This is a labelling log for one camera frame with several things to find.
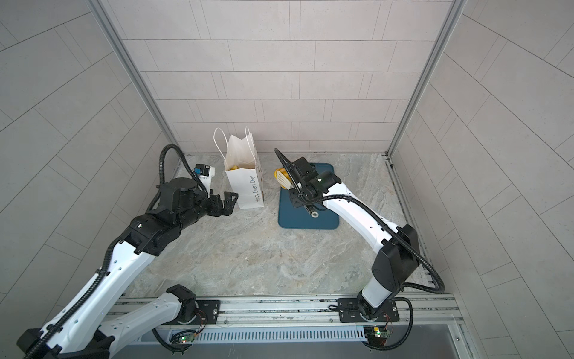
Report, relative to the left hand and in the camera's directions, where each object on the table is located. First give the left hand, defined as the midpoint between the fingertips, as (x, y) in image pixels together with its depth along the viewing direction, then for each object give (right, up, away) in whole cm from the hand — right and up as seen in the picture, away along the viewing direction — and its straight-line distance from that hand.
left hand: (231, 191), depth 68 cm
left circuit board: (-12, -43, -4) cm, 44 cm away
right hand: (+20, -4, +12) cm, 23 cm away
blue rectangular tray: (+22, -8, +1) cm, 23 cm away
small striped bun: (+15, +4, +13) cm, 20 cm away
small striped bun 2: (-3, +7, +16) cm, 18 cm away
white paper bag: (+1, +7, +10) cm, 12 cm away
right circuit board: (+45, -45, 0) cm, 63 cm away
